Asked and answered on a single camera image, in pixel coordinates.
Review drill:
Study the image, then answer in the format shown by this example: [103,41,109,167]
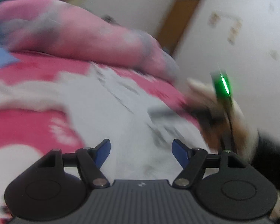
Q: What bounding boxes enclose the white shirt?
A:
[0,65,207,181]

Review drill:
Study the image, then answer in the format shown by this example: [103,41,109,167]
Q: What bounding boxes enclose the operator right hand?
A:
[201,118,258,161]

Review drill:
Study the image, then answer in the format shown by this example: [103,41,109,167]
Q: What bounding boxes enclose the cream folded fleece garment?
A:
[185,78,246,125]

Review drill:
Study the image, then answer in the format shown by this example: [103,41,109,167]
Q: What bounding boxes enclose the pink floral bed blanket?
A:
[0,53,199,223]

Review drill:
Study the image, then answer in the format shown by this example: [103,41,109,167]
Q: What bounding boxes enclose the brown wooden door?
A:
[156,0,201,56]

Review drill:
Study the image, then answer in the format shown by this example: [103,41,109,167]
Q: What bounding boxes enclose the clutter behind duvet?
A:
[101,15,120,26]

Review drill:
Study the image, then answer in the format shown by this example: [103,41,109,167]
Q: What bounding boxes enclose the blue cloth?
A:
[0,47,19,69]

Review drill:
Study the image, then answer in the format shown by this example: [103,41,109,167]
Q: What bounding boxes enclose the pink grey rolled duvet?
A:
[0,0,178,83]

